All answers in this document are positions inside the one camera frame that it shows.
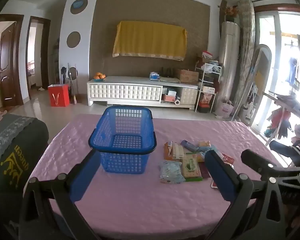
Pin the pink tablecloth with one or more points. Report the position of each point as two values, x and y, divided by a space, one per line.
140 205

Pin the pile of oranges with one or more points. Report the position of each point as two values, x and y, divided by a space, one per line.
99 75

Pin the white tv cabinet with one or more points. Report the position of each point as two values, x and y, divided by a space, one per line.
125 92

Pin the brown door frame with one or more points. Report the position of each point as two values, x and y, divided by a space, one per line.
46 55

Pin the pale blue clear packet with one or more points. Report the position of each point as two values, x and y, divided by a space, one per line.
203 151

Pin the broom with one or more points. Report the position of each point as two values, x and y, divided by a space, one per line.
75 100

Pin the arched grey board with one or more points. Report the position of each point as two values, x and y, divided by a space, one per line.
263 67

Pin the yellow cloth cover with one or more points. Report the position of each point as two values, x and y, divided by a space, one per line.
150 40

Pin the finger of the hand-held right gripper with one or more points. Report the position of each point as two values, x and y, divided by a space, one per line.
255 158
295 183

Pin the red and yellow snack packet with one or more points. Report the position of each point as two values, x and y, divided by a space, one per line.
227 159

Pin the large red snack packet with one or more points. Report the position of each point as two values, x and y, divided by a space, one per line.
213 185

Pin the red gift bag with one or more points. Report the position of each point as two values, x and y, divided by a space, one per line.
58 96

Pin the maroon snack packet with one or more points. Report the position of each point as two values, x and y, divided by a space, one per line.
203 171

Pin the blue plastic basket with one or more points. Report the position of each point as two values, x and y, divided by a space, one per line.
110 162

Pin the cardboard box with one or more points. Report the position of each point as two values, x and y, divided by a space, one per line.
188 76

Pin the cream white snack packet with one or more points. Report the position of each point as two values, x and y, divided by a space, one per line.
178 152

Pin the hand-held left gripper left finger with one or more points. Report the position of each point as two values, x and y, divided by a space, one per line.
83 177

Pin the red box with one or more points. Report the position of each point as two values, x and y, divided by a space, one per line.
168 98

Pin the white metal rack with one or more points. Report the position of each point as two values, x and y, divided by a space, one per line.
200 85

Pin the black upright object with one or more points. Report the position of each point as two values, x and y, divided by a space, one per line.
63 75

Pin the round wall decor blue centre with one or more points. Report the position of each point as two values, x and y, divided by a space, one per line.
78 5

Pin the red and white bag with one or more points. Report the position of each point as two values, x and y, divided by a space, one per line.
207 54

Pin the clothes drying rack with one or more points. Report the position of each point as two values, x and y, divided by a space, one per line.
287 102

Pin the brown wooden door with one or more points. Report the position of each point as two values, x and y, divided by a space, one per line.
7 62

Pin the white paper roll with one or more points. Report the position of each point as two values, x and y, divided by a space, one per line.
177 102

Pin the blue tissue box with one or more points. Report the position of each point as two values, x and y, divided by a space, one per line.
154 76

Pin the vase of flowers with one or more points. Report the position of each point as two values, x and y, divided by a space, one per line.
231 11

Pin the standing air conditioner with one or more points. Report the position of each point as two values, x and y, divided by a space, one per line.
228 62

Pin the pink and white tote bag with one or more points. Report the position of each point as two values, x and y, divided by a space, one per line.
225 108

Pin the chair with dark cover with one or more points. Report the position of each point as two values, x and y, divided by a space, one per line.
15 142

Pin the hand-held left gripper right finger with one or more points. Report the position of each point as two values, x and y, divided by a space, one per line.
220 177

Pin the row of dark bottles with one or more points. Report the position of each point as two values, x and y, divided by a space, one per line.
167 72

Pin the round brown wall decor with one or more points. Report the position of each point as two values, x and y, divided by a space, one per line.
73 39

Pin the clear plastic bag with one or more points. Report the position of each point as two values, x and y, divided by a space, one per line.
210 67

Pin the patterned curtain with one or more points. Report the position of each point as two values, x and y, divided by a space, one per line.
246 55

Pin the green cracker packet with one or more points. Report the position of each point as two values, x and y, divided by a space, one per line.
191 167

